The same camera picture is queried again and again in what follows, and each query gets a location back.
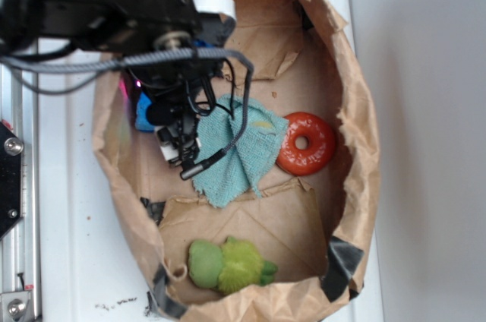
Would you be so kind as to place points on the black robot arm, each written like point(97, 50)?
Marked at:
point(174, 48)

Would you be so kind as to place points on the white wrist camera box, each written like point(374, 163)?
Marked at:
point(176, 145)

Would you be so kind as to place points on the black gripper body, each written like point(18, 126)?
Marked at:
point(177, 85)

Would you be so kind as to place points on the silver corner bracket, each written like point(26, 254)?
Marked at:
point(16, 306)

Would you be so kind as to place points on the black mounting plate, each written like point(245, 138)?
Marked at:
point(11, 179)

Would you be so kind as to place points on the aluminium frame rail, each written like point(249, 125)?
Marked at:
point(20, 254)

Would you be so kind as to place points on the brown paper bag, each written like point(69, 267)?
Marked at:
point(318, 229)

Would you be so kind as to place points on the green plush toy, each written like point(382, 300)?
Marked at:
point(229, 267)

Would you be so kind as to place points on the red ring donut toy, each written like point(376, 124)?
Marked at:
point(309, 144)

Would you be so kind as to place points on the blue sponge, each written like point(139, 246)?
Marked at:
point(141, 121)

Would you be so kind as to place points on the teal terry cloth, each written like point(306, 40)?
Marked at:
point(253, 156)

